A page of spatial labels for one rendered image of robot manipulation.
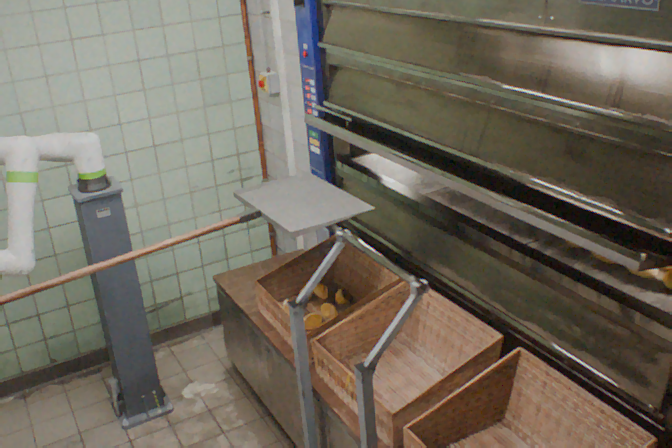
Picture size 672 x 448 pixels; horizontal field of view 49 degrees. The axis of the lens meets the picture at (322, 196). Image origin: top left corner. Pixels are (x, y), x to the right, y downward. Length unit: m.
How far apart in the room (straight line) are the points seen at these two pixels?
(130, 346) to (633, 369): 2.31
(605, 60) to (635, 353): 0.82
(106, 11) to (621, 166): 2.62
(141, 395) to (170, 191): 1.09
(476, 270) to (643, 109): 0.99
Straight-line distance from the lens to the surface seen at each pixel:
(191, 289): 4.34
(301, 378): 2.82
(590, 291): 2.27
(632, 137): 2.02
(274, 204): 2.96
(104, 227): 3.40
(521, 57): 2.26
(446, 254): 2.80
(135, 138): 3.97
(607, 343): 2.31
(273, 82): 3.78
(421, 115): 2.71
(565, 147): 2.20
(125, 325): 3.61
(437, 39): 2.57
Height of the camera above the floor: 2.26
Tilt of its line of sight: 21 degrees down
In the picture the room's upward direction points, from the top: 5 degrees counter-clockwise
